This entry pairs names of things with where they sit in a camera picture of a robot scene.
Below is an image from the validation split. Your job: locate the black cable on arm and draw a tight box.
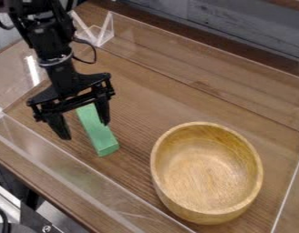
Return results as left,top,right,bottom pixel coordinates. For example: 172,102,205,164
70,36,98,65

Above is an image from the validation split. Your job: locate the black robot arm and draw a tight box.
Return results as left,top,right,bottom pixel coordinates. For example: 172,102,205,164
0,0,116,140

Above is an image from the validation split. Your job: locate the green rectangular block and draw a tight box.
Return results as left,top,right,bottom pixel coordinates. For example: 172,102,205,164
76,104,118,157

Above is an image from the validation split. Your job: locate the clear acrylic tray wall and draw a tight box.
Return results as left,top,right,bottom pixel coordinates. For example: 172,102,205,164
0,4,299,233

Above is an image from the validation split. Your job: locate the brown wooden bowl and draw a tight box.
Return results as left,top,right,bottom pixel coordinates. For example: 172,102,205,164
149,122,264,225

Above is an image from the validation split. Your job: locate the black cable lower left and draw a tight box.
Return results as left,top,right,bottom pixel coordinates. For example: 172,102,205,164
0,206,13,233

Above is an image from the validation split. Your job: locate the black metal table frame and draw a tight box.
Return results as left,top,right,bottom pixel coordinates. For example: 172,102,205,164
0,165,89,233

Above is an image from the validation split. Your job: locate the clear acrylic corner bracket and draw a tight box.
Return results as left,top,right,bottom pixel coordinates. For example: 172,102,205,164
70,10,114,47

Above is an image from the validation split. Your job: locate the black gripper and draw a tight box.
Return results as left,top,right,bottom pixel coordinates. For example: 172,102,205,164
26,58,116,140

